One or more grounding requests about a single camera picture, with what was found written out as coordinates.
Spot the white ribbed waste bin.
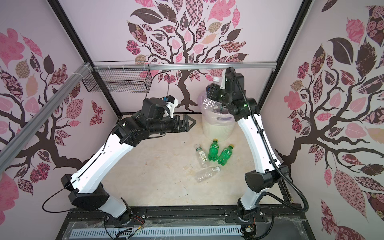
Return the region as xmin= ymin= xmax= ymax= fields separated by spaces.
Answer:
xmin=202 ymin=116 xmax=235 ymax=141

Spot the clear bottle white cap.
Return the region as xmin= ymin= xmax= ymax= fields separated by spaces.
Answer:
xmin=195 ymin=167 xmax=221 ymax=183

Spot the green soda bottle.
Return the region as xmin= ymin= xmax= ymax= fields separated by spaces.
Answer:
xmin=208 ymin=139 xmax=219 ymax=162
xmin=218 ymin=145 xmax=234 ymax=166

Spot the black corrugated cable conduit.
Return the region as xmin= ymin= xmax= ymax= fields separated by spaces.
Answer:
xmin=229 ymin=67 xmax=310 ymax=240

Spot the silver aluminium rail back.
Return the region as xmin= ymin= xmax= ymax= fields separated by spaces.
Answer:
xmin=93 ymin=62 xmax=277 ymax=71

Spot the white slotted cable duct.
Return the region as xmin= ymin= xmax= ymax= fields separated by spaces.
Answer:
xmin=68 ymin=226 xmax=242 ymax=240

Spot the pink plastic bin liner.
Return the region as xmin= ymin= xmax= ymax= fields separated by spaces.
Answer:
xmin=198 ymin=92 xmax=235 ymax=125

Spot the green soda bottle right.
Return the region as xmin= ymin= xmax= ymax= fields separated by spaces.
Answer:
xmin=218 ymin=145 xmax=234 ymax=166

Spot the clear bottle green label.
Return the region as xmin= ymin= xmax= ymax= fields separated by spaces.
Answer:
xmin=195 ymin=144 xmax=210 ymax=168

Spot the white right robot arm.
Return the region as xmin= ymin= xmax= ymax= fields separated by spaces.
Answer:
xmin=206 ymin=67 xmax=289 ymax=213

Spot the black wire mesh basket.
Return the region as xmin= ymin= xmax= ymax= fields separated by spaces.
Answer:
xmin=82 ymin=60 xmax=153 ymax=93

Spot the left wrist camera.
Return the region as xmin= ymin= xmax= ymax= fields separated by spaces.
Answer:
xmin=163 ymin=95 xmax=179 ymax=119

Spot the silver aluminium rail left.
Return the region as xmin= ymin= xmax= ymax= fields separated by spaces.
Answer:
xmin=1 ymin=63 xmax=92 ymax=172

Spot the green soda bottle left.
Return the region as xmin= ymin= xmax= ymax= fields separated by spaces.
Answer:
xmin=208 ymin=139 xmax=219 ymax=162

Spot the Pocari Sweat bottle blue label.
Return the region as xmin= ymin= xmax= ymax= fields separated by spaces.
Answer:
xmin=203 ymin=93 xmax=224 ymax=113

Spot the silver aluminium rail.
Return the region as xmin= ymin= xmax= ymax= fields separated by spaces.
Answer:
xmin=1 ymin=63 xmax=92 ymax=172
xmin=93 ymin=62 xmax=277 ymax=71

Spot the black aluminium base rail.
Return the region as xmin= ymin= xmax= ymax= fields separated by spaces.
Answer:
xmin=64 ymin=203 xmax=304 ymax=226

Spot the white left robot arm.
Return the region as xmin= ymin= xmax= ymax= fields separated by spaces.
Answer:
xmin=61 ymin=96 xmax=196 ymax=224

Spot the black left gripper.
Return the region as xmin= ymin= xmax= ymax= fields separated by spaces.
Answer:
xmin=148 ymin=113 xmax=195 ymax=134

